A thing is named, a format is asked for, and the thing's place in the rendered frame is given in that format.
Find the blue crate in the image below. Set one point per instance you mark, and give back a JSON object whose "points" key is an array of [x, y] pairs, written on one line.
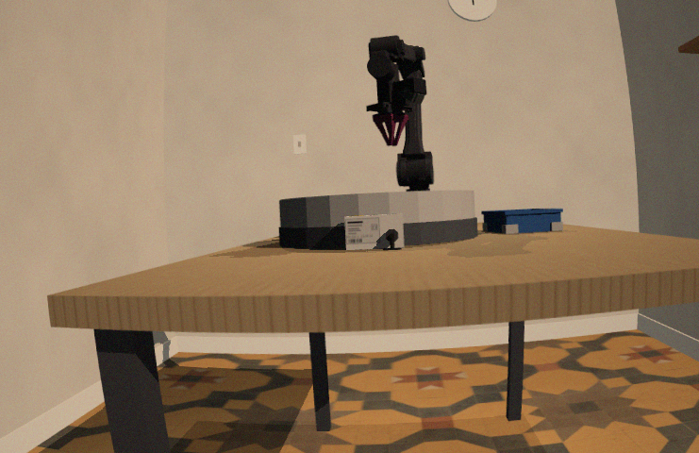
{"points": [[522, 221]]}

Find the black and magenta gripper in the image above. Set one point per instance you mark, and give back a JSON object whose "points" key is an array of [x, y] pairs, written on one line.
{"points": [[391, 112]]}

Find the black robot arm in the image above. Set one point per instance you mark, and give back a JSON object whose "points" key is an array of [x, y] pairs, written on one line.
{"points": [[411, 167]]}

